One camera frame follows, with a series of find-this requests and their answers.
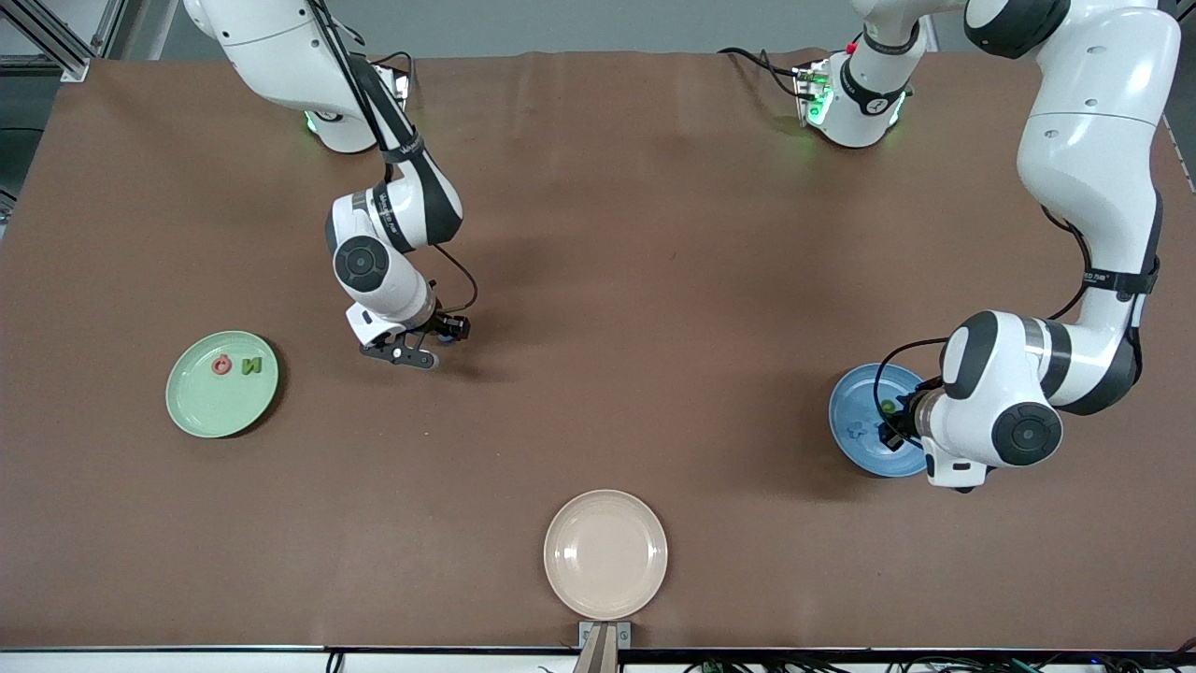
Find blue plate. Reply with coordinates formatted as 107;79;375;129
828;363;935;479

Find brown table mat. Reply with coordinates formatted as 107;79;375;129
0;49;1196;652

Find green plate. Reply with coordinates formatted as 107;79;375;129
165;330;280;439

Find beige plate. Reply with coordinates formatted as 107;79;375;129
543;489;669;622

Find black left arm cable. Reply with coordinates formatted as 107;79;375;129
872;206;1094;422

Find black base power cable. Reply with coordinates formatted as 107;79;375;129
718;47;804;96
374;51;417;96

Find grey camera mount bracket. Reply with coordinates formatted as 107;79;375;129
575;621;633;673

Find aluminium frame post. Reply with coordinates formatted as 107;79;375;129
0;0;127;83

